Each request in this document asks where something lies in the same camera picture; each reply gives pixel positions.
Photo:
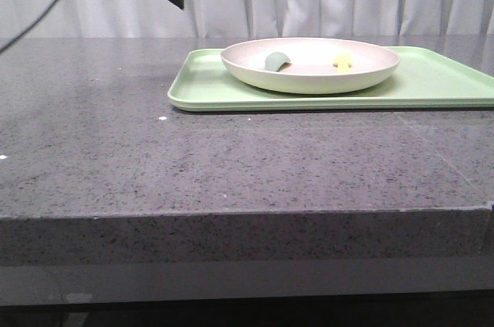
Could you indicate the white round plate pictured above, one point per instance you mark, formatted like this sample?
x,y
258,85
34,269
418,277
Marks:
x,y
312,70

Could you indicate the yellow plastic fork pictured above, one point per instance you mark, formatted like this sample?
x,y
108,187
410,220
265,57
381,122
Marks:
x,y
343,62

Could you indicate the green plastic spoon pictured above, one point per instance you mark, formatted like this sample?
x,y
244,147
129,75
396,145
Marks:
x,y
276,61

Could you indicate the light green tray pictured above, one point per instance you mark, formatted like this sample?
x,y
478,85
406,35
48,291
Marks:
x,y
423,79

